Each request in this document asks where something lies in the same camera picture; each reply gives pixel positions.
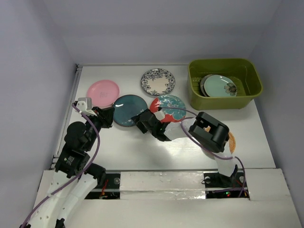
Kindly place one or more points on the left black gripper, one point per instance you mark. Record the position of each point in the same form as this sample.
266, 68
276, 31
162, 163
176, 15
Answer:
106, 115

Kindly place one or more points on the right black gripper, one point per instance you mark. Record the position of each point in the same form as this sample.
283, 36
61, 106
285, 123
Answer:
140, 124

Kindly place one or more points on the dark teal glazed plate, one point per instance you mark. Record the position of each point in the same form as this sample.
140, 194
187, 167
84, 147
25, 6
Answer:
126, 107

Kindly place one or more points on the red teal flower plate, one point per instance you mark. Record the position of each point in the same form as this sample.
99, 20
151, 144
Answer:
171, 115

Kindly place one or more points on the grey reindeer plate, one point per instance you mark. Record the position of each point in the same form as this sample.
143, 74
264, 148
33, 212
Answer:
202, 82

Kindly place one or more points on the mint green flower plate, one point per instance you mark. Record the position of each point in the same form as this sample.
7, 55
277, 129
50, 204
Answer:
220, 86

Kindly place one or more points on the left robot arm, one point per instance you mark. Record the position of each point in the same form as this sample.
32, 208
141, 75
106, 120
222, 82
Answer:
75, 173

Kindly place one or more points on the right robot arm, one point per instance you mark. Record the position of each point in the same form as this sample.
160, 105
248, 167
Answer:
204, 130

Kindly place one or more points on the green plastic bin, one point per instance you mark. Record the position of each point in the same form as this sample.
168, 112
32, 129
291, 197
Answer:
241, 71

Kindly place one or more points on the pink plastic plate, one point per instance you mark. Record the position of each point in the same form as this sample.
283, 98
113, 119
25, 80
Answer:
103, 93

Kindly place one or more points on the blue floral white plate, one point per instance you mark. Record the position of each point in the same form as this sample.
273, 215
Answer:
158, 81

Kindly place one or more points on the silver foil covered bar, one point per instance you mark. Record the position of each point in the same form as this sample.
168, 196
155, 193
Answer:
162, 185

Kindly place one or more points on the orange woven round plate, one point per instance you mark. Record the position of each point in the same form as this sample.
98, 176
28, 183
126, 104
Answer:
232, 142

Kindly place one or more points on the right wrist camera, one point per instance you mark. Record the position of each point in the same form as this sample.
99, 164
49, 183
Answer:
160, 115

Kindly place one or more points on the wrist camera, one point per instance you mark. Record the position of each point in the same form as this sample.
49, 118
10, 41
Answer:
84, 105
160, 115

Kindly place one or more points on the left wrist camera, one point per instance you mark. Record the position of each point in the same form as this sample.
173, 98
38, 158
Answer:
84, 105

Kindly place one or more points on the aluminium table edge rail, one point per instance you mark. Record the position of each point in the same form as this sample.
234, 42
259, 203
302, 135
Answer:
67, 115

